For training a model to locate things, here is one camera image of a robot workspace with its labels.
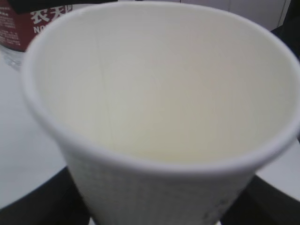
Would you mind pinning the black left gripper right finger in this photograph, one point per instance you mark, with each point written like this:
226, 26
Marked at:
262, 204

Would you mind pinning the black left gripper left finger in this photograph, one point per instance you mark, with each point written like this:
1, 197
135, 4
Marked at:
56, 202

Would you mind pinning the white paper cup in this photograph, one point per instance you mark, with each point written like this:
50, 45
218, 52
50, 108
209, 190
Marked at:
163, 111

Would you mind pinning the Nongfu Spring water bottle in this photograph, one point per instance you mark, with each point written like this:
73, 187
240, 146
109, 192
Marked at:
18, 30

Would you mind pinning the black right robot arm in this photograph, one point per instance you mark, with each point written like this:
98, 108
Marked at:
289, 31

